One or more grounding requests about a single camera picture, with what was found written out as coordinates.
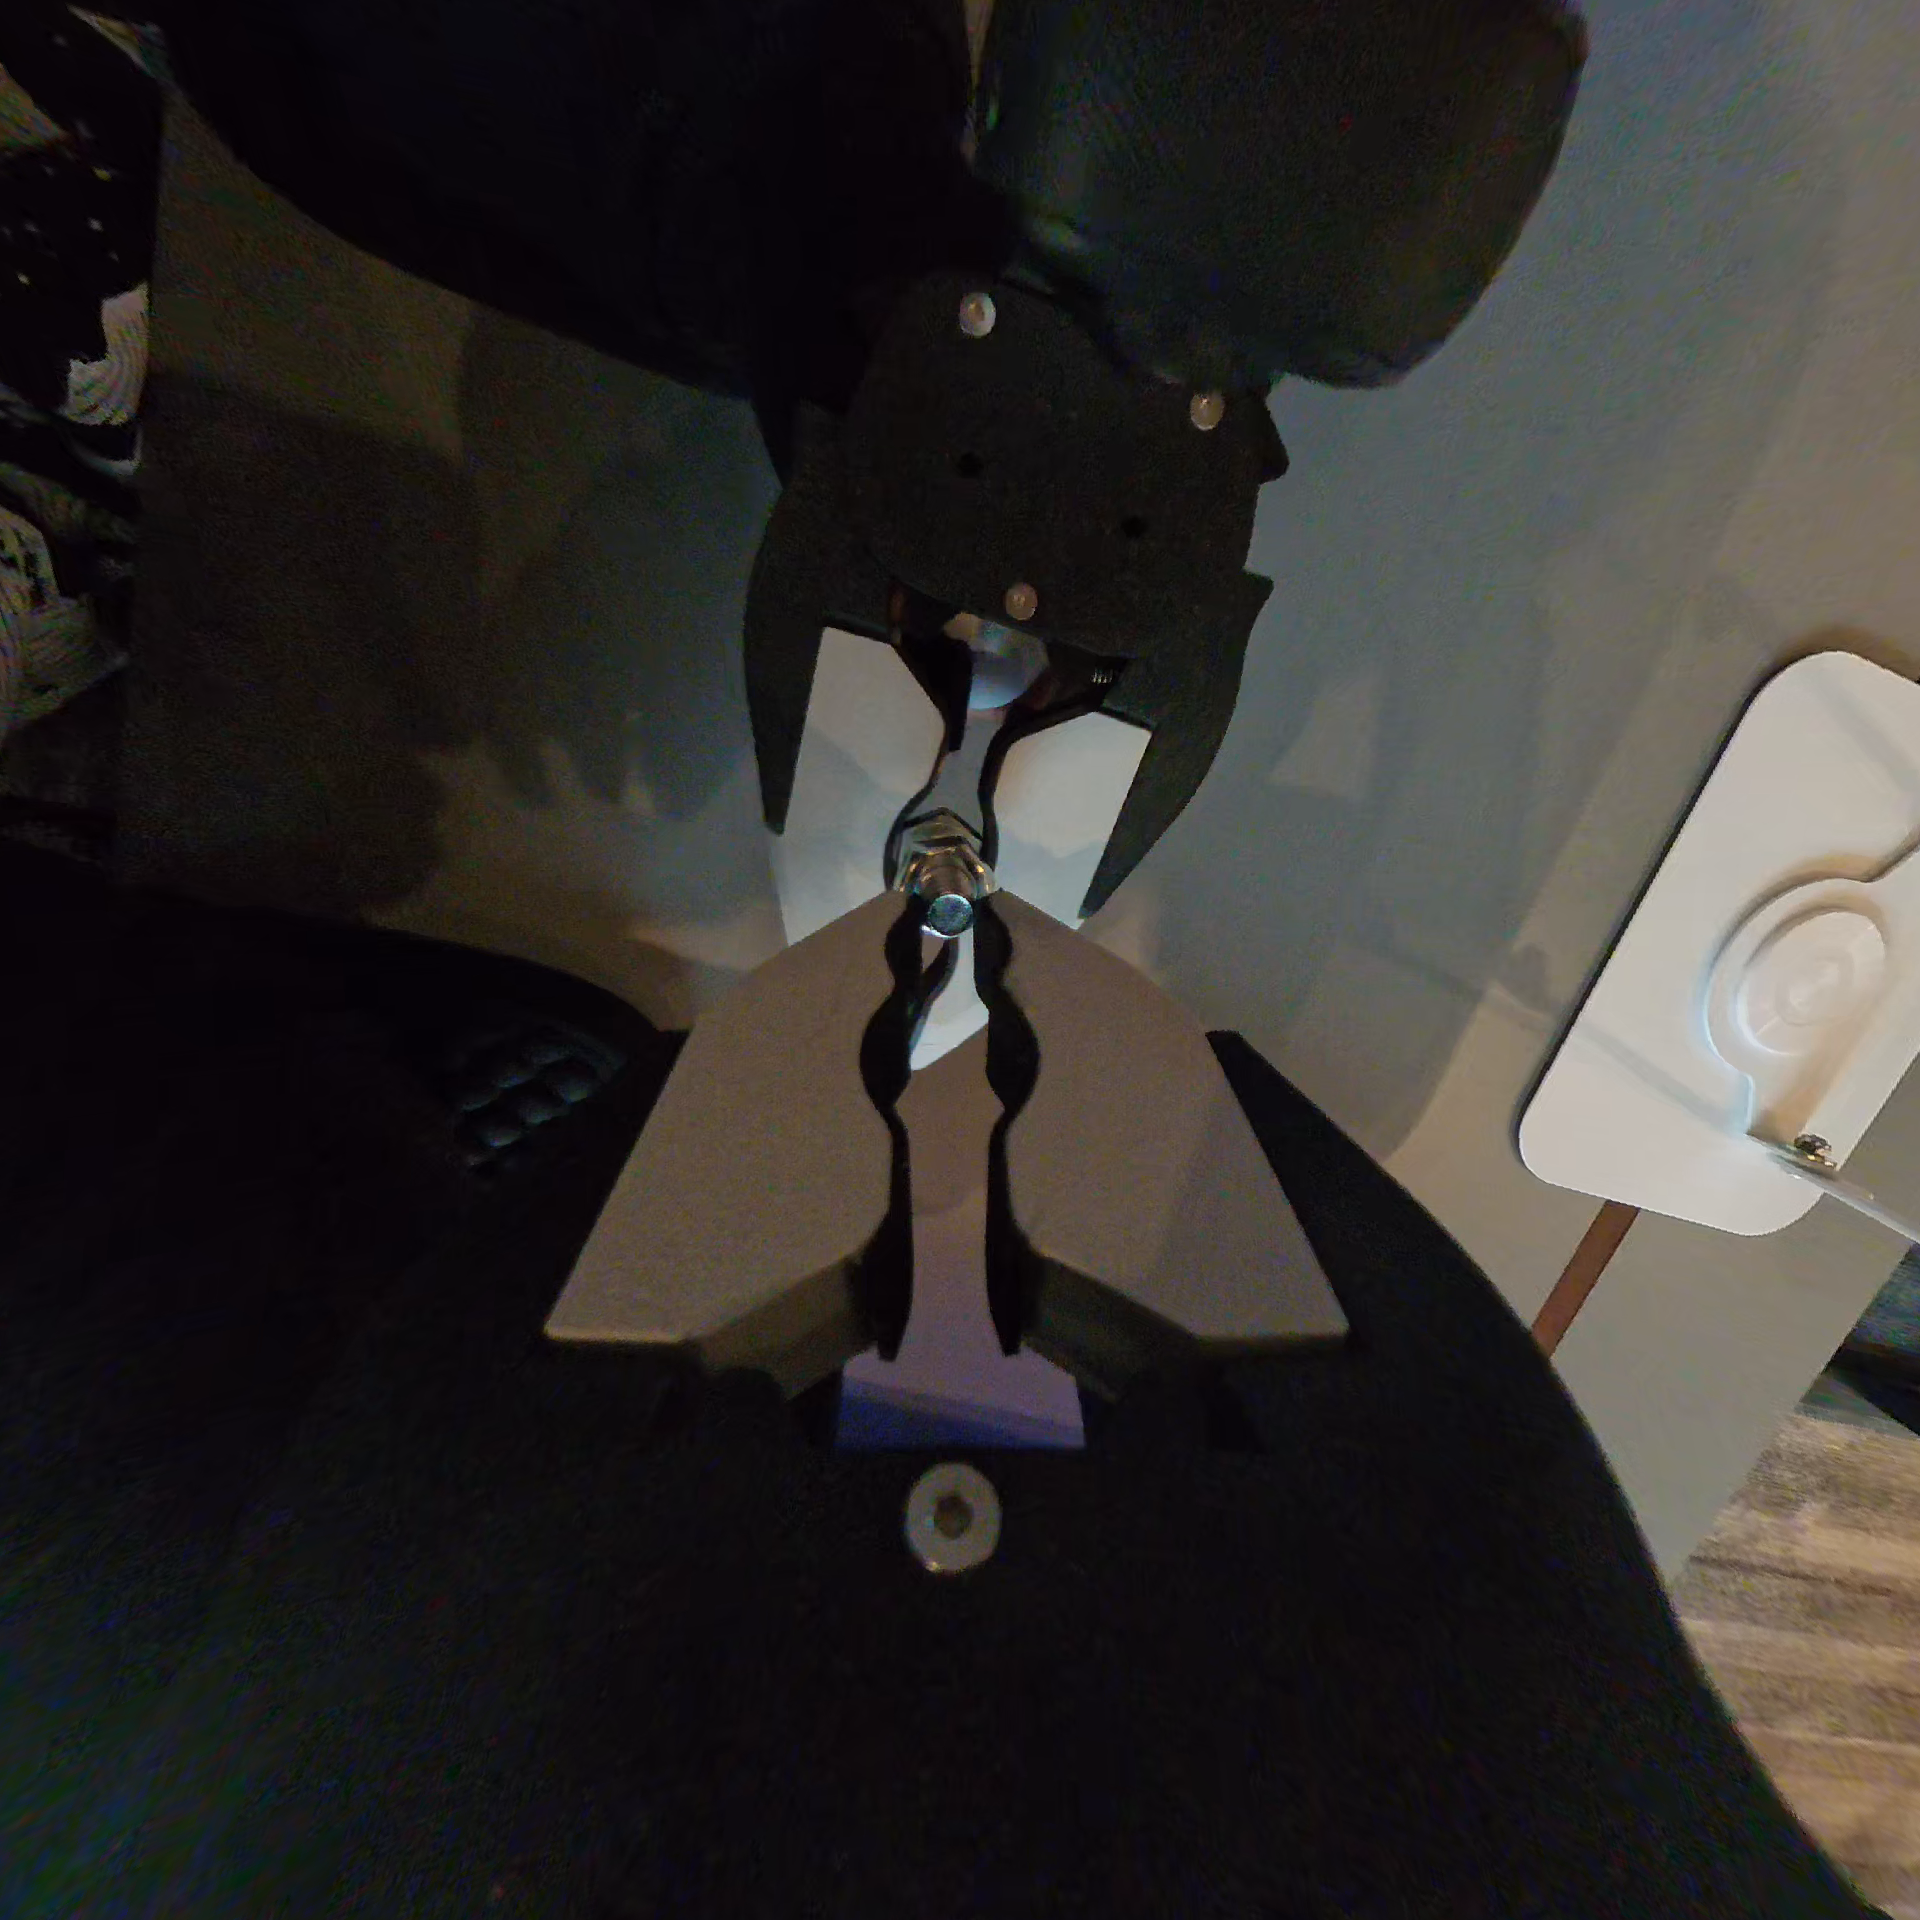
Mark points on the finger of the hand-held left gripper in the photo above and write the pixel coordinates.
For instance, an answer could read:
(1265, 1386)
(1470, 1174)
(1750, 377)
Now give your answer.
(855, 750)
(1073, 796)

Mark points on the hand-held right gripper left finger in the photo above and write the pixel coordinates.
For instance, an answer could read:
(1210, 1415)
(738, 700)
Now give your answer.
(751, 1170)

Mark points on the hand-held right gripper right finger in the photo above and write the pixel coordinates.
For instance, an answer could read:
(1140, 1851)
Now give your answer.
(1155, 1185)

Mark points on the steel hex nut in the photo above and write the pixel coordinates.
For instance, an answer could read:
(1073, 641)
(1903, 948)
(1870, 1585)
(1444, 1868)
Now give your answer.
(916, 870)

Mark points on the steel hex bolt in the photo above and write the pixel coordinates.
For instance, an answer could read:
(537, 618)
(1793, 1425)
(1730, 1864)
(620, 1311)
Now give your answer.
(950, 915)

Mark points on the person's left hand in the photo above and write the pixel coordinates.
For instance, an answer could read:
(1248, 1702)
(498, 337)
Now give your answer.
(1290, 164)

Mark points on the white round object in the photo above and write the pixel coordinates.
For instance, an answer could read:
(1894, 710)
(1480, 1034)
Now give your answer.
(1651, 975)

